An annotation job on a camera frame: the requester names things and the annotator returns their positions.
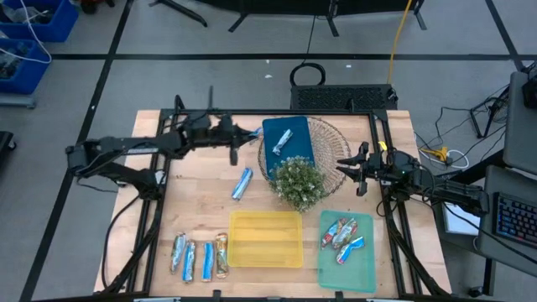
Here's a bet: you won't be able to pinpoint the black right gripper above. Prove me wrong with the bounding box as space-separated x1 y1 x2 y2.
335 141 389 197

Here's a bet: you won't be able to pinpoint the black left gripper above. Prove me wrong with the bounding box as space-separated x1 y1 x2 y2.
209 112 256 167

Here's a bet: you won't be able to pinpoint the yellow translucent plastic bin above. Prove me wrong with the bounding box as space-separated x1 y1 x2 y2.
228 211 304 268

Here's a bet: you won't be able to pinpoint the orange brown granola bar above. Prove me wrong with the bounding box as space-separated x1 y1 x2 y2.
215 232 230 279

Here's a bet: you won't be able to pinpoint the silver granola bar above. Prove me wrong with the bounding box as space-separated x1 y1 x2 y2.
169 232 188 275

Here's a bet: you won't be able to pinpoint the dark blue plastic bin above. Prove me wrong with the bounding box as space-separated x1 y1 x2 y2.
262 116 316 181

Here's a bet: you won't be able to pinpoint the artificial plant in black pot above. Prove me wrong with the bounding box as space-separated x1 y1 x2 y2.
268 155 329 213

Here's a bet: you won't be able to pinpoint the black perforated computer case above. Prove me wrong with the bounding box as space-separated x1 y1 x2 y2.
289 83 399 112

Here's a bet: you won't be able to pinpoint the teal translucent plastic bin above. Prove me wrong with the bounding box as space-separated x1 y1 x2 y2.
316 209 378 294

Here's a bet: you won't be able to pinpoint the white paper sheet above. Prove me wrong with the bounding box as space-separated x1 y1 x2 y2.
442 200 482 236

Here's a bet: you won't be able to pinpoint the black backdrop stand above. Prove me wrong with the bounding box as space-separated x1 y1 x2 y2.
196 0 428 38

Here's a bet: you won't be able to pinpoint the black stand legs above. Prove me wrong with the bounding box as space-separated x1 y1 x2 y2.
149 0 209 29

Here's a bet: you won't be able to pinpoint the grey desk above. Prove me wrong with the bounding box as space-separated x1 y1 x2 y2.
502 70 537 176
476 164 537 279

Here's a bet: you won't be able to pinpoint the black keyboard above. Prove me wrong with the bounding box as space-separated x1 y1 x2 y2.
493 191 537 250

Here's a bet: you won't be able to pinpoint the black desk device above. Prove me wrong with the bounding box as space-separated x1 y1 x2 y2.
521 62 537 110

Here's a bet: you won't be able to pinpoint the blue storage crate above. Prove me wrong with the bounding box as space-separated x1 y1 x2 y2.
0 0 80 43
0 38 52 96

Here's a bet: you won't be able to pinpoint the grey cart base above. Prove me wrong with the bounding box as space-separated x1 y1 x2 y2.
0 92 37 109

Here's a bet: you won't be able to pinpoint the black chair base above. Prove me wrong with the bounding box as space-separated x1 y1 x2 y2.
0 131 17 164

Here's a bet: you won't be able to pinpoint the black metal table frame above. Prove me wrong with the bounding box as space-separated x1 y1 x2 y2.
100 94 452 302

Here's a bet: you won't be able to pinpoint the black coiled cable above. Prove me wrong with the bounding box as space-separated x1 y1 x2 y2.
289 14 327 88

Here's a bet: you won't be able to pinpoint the yellow cable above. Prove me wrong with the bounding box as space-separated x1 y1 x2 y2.
385 0 414 85

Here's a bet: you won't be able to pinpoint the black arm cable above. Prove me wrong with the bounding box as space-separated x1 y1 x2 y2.
100 195 142 290

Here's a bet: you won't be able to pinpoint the white cable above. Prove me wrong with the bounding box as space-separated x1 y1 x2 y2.
0 0 52 65

